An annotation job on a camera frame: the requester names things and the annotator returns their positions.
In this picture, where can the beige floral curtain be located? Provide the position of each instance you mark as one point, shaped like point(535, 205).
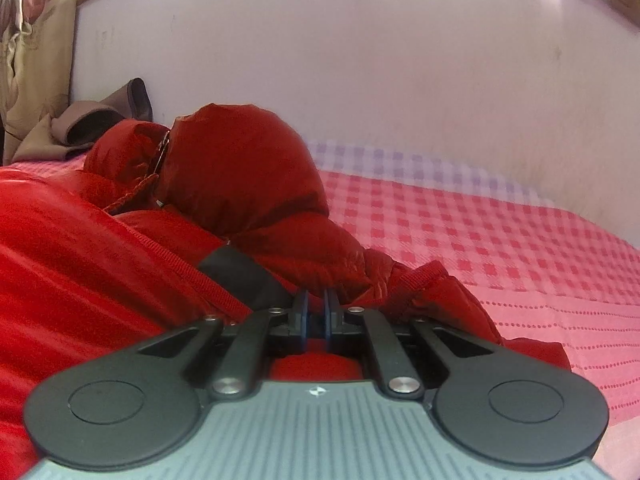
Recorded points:
point(40, 60)

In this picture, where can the pink checked bed sheet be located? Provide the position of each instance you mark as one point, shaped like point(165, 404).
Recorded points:
point(500, 240)

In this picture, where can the red down jacket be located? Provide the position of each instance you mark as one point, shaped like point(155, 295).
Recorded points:
point(240, 185)

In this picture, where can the brown grey garment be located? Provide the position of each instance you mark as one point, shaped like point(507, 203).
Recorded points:
point(75, 122)

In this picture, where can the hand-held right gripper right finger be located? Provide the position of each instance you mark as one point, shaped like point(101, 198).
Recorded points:
point(330, 312)

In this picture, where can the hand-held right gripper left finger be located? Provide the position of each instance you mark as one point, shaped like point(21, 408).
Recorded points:
point(301, 312)

